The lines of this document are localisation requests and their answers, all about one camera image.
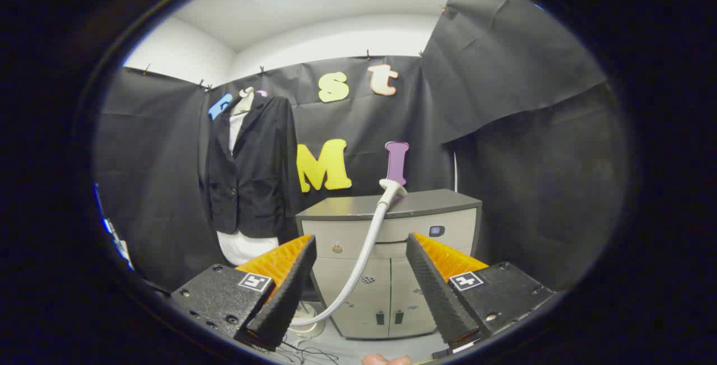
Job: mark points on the white plastic hanger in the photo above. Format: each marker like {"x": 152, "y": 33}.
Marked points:
{"x": 244, "y": 101}

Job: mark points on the row of black cloth clips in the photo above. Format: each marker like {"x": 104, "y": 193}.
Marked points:
{"x": 368, "y": 54}

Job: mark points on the black backdrop cloth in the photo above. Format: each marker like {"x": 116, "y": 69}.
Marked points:
{"x": 526, "y": 146}

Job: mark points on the white garment steamer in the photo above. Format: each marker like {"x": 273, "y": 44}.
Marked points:
{"x": 371, "y": 239}

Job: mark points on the white shirt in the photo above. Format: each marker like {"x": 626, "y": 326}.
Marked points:
{"x": 246, "y": 247}

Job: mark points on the black suit jacket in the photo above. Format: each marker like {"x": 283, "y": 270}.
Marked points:
{"x": 257, "y": 180}

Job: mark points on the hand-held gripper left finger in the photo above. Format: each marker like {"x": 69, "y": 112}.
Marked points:
{"x": 285, "y": 298}

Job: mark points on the grey cabinet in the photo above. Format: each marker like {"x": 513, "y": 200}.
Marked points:
{"x": 392, "y": 211}

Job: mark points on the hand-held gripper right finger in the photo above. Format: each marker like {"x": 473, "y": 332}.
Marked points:
{"x": 437, "y": 292}

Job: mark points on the white steamer base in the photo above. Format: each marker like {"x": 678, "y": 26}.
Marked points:
{"x": 309, "y": 328}

